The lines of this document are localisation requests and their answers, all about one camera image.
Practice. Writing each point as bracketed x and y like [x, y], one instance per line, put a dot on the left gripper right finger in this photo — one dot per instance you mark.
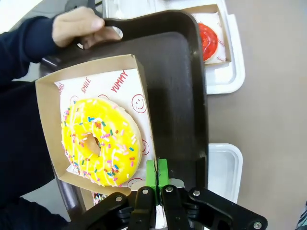
[211, 210]

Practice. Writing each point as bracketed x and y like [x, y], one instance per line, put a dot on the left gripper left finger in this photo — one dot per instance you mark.
[141, 210]

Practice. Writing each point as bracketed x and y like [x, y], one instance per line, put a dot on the chocolate donut with coloured sprinkles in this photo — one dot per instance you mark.
[99, 197]

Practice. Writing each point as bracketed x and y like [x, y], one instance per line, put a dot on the cardboard box of sprinkle chocolate donut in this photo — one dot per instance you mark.
[86, 201]

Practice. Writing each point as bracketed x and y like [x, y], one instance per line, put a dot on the yellow glazed sprinkle donut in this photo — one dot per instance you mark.
[79, 131]

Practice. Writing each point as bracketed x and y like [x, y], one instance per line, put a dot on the black serving tray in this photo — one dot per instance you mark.
[175, 95]

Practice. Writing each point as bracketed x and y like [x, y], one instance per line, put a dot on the printed liner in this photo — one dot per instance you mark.
[221, 26]
[112, 81]

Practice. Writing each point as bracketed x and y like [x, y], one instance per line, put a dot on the cardboard box of yellow donut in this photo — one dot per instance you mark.
[45, 107]

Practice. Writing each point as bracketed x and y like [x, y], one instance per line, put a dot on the person left forearm navy sleeve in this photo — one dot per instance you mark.
[24, 45]

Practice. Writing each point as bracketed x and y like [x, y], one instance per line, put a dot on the person torso navy sweatshirt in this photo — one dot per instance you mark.
[21, 143]

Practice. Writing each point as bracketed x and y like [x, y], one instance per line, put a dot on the red glazed donut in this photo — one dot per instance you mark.
[208, 43]

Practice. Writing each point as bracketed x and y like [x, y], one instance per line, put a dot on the cardboard box of red donut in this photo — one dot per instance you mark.
[227, 36]

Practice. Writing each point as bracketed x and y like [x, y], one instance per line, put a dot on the printed liner under red donut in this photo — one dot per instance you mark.
[221, 26]

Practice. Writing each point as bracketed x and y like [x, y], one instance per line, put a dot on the person left hand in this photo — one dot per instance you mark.
[76, 26]

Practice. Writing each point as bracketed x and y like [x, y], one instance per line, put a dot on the white display tray base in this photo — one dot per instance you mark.
[224, 172]
[237, 76]

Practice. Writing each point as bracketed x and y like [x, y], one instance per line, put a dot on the large white table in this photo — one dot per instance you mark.
[24, 9]

